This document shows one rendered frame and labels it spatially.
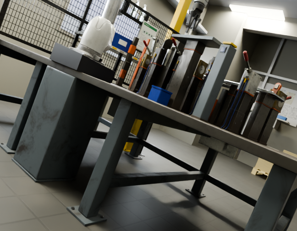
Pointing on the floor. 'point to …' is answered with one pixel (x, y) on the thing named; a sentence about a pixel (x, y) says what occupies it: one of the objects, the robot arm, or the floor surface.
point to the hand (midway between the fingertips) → (187, 34)
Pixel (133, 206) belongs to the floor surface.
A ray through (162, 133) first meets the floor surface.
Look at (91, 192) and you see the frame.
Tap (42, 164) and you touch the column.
